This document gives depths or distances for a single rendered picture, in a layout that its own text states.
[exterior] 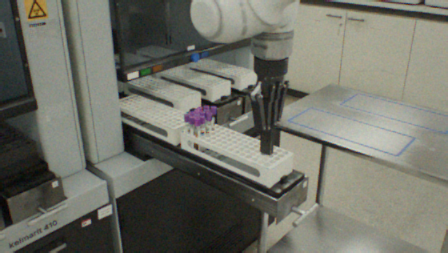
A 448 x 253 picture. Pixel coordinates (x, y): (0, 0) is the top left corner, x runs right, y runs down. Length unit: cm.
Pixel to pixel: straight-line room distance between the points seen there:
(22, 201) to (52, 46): 38
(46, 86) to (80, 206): 32
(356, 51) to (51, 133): 263
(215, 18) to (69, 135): 64
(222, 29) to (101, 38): 55
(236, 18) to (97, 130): 66
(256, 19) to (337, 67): 280
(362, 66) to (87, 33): 256
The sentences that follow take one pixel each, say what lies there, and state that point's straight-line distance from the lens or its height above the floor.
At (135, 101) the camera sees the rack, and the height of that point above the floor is 86.
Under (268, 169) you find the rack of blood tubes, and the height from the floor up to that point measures 86.
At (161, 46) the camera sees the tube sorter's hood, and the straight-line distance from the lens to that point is 130.
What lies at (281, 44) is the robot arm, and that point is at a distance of 88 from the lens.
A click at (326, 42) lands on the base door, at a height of 55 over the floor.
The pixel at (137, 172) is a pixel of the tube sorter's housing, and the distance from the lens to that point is 126.
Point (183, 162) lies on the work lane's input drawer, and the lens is 114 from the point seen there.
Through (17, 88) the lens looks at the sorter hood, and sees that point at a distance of 108.
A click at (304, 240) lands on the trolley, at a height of 28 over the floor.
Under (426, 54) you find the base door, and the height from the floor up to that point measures 59.
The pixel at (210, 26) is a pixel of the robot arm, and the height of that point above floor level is 121.
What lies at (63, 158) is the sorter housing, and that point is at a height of 80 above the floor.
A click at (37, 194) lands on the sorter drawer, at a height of 79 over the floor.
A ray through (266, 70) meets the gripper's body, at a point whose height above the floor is 108.
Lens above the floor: 135
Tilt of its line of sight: 25 degrees down
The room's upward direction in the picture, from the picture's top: straight up
